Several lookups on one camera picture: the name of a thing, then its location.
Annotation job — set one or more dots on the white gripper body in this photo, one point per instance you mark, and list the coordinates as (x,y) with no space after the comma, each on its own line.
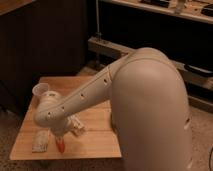
(62,127)

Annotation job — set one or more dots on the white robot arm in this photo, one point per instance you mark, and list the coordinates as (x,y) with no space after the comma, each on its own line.
(150,108)

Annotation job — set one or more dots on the white plastic bottle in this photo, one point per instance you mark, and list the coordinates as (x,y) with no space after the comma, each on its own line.
(78,126)

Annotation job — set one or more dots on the white snack packet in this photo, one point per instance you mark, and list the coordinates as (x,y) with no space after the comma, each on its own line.
(40,141)

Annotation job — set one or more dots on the wooden table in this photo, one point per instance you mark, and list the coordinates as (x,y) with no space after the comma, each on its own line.
(98,140)

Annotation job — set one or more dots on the background shelf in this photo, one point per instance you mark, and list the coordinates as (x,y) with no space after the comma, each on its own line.
(186,9)

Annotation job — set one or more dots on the grey metal rail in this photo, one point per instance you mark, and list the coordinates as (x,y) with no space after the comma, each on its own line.
(193,75)

